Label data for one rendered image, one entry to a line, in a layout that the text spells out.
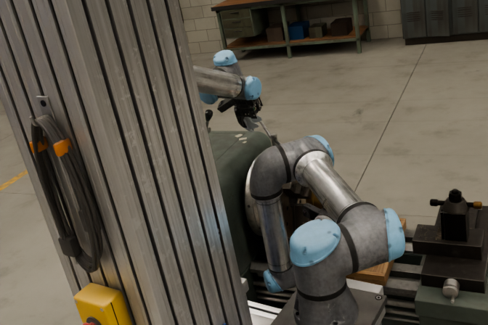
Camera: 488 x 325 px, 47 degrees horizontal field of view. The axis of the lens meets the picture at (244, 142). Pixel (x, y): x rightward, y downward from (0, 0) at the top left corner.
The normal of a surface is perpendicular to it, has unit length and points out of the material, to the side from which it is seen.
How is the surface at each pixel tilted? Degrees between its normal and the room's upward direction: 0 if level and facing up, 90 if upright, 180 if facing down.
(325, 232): 7
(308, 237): 7
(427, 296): 0
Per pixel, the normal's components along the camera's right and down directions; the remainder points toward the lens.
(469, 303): -0.18, -0.91
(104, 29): 0.83, 0.06
